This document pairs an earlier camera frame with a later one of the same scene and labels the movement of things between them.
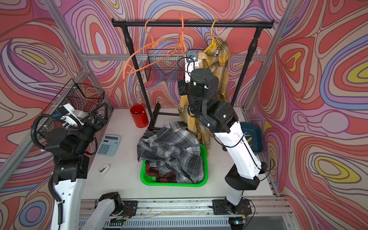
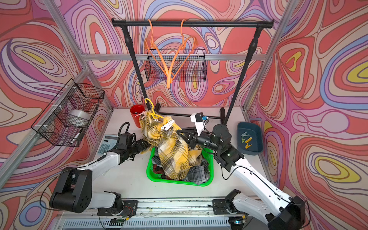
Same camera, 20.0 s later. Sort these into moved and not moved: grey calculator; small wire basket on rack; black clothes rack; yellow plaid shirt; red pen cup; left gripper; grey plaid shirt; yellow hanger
Moved: left gripper; yellow hanger; yellow plaid shirt; grey plaid shirt
Not moved: small wire basket on rack; red pen cup; grey calculator; black clothes rack
